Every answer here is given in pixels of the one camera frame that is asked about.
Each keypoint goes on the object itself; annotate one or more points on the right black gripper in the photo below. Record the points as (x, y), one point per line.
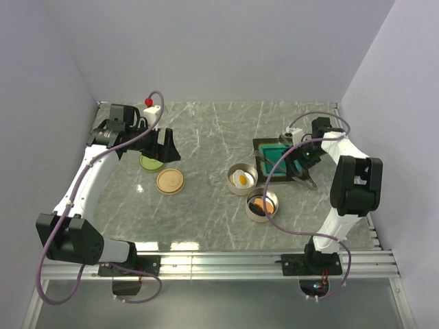
(294, 154)

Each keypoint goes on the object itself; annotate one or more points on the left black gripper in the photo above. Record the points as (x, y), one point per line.
(166, 153)

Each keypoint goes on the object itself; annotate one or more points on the tan round lid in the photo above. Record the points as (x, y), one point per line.
(170, 181)

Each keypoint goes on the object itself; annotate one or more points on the orange salmon piece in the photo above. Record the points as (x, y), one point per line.
(265, 204)

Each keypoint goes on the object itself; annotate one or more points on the white egg piece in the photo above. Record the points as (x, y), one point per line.
(242, 179)

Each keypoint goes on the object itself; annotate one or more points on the dark brown sausage piece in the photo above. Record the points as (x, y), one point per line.
(256, 209)

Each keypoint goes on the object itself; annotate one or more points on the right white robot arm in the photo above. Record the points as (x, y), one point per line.
(355, 189)

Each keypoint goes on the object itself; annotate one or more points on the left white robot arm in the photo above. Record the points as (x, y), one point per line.
(68, 233)

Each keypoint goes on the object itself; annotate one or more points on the steel lunch tin front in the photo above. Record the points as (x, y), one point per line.
(258, 193)

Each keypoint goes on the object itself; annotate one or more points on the steel lunch tin near tray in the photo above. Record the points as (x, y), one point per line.
(245, 167)

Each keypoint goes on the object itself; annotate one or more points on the green round lid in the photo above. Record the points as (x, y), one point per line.
(151, 165)

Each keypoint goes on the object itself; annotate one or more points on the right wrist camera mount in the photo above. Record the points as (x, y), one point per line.
(294, 135)

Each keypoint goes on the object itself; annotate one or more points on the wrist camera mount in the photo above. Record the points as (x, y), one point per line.
(154, 111)
(294, 135)

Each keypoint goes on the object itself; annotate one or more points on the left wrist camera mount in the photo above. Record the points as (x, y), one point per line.
(154, 111)

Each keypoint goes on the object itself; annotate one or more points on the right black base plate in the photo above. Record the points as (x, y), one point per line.
(303, 265)

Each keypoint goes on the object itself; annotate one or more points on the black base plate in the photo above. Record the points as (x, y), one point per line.
(148, 264)
(303, 265)

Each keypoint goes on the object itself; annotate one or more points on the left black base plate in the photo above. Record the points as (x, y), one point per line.
(148, 264)

